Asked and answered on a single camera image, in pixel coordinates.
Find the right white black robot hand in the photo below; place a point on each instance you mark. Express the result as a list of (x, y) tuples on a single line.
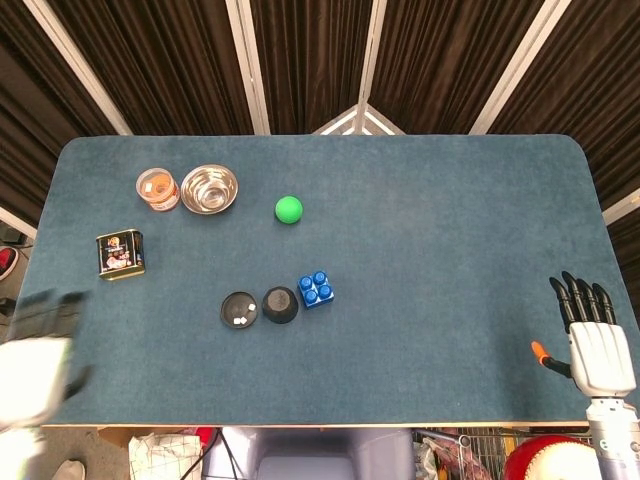
[(602, 360)]

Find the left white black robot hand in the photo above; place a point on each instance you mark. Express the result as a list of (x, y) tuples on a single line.
[(30, 375)]

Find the black bowl with brown contents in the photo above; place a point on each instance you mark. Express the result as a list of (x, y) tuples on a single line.
[(234, 305)]

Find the black round container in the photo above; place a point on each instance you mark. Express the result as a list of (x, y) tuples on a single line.
[(280, 305)]

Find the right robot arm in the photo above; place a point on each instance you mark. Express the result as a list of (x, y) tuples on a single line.
[(615, 440)]

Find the white shoe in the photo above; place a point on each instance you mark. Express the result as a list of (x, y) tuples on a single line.
[(69, 471)]

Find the cardboard box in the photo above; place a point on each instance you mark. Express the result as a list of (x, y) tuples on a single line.
[(120, 436)]

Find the red shoe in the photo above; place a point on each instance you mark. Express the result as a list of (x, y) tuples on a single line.
[(6, 262)]

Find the black gold rectangular tin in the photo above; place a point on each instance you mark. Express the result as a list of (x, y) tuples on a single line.
[(120, 255)]

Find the white checked bag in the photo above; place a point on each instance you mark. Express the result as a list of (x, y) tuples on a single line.
[(165, 457)]

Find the blue felt table mat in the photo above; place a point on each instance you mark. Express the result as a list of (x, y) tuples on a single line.
[(425, 250)]

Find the orange clear plastic jar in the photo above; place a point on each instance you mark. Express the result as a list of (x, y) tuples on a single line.
[(157, 190)]

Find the brown curtain screen panel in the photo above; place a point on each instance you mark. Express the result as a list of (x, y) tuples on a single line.
[(30, 125), (310, 60), (165, 65), (440, 60), (600, 100)]

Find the stainless steel bowl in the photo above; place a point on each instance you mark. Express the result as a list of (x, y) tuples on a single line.
[(209, 190)]

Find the lavender robot torso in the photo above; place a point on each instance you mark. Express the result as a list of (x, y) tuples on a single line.
[(310, 455)]

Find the blue building block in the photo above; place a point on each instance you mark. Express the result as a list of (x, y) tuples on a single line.
[(316, 292)]

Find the green ball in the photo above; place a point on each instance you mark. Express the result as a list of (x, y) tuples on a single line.
[(289, 210)]

